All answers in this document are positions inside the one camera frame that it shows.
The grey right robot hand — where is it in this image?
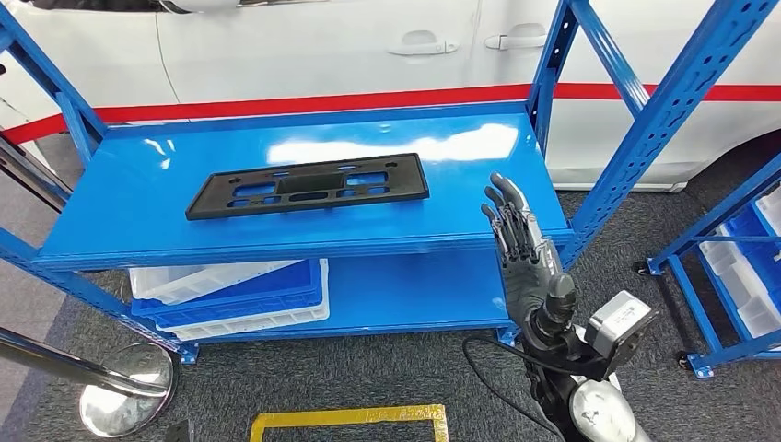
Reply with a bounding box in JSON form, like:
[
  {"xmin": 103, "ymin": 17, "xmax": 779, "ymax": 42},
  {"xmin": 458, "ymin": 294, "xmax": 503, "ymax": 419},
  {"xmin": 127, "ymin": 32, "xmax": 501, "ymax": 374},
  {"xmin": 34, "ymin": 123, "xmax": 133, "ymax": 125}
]
[{"xmin": 480, "ymin": 171, "xmax": 577, "ymax": 343}]

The black plastic plate frame part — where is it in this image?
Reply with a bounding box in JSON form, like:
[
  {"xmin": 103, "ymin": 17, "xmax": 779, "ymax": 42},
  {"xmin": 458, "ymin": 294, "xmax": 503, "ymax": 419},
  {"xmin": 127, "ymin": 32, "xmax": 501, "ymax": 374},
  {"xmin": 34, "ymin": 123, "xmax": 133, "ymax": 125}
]
[{"xmin": 185, "ymin": 152, "xmax": 431, "ymax": 222}]

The blue metal shelf rack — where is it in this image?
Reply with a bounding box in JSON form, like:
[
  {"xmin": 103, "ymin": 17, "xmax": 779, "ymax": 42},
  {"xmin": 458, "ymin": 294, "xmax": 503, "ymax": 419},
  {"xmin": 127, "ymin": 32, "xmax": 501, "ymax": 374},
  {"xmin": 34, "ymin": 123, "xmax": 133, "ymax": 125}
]
[
  {"xmin": 634, "ymin": 152, "xmax": 781, "ymax": 379},
  {"xmin": 0, "ymin": 0, "xmax": 781, "ymax": 367}
]

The white plastic crate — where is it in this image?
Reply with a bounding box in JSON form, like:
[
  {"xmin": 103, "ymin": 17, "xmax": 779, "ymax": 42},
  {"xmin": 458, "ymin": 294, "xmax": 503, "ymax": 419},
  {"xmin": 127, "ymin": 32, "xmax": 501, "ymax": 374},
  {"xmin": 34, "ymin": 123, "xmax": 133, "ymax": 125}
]
[
  {"xmin": 756, "ymin": 185, "xmax": 781, "ymax": 236},
  {"xmin": 155, "ymin": 259, "xmax": 331, "ymax": 343},
  {"xmin": 698, "ymin": 226, "xmax": 781, "ymax": 340},
  {"xmin": 129, "ymin": 259, "xmax": 300, "ymax": 307}
]

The yellow floor tape square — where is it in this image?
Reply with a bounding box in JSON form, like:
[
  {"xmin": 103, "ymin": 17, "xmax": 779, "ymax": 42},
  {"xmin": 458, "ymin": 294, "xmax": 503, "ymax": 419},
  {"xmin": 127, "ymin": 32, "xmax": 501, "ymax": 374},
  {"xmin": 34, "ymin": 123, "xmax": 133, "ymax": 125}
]
[{"xmin": 249, "ymin": 403, "xmax": 449, "ymax": 442}]

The blue plastic crate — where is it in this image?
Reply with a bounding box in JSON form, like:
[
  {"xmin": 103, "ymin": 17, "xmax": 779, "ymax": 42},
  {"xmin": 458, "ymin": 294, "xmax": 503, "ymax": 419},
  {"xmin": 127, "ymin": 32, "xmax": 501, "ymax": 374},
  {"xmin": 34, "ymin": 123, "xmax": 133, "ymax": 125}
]
[
  {"xmin": 131, "ymin": 259, "xmax": 324, "ymax": 331},
  {"xmin": 722, "ymin": 201, "xmax": 781, "ymax": 307}
]

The white car with red stripe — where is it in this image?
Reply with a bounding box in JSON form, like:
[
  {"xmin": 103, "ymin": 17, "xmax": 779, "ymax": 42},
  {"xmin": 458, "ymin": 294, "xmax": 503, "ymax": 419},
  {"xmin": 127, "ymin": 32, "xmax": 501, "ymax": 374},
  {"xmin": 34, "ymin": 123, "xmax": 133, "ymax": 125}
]
[{"xmin": 0, "ymin": 0, "xmax": 781, "ymax": 193}]

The thin black camera cable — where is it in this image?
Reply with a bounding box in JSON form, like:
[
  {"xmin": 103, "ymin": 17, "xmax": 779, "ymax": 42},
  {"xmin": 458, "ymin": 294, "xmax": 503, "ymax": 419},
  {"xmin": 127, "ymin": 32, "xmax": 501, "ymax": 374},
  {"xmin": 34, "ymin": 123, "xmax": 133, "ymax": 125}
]
[{"xmin": 460, "ymin": 335, "xmax": 605, "ymax": 442}]

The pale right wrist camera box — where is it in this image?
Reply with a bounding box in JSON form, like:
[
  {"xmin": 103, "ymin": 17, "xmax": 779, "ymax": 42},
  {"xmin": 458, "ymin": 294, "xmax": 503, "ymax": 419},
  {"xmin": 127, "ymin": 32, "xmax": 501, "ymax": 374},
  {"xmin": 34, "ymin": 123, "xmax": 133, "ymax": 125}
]
[{"xmin": 584, "ymin": 289, "xmax": 660, "ymax": 367}]

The chrome stanchion post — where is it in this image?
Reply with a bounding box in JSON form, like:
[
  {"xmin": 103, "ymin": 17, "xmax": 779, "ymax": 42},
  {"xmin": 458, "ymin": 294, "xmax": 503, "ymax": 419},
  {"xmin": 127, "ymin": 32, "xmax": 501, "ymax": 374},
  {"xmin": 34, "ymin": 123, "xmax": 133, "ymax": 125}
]
[{"xmin": 0, "ymin": 326, "xmax": 180, "ymax": 439}]

